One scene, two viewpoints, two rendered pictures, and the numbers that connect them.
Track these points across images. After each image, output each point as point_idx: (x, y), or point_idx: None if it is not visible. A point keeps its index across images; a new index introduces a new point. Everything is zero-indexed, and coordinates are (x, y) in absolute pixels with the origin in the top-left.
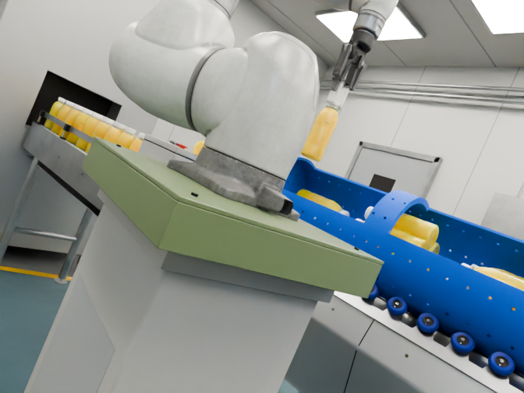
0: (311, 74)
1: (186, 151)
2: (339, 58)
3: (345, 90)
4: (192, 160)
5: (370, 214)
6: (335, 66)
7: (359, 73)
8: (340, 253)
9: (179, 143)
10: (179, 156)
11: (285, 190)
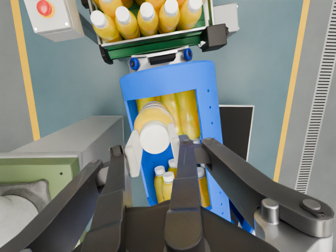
0: None
1: (48, 31)
2: (51, 207)
3: (173, 155)
4: (63, 30)
5: (148, 203)
6: (75, 178)
7: (235, 206)
8: None
9: (37, 9)
10: (46, 34)
11: (129, 123)
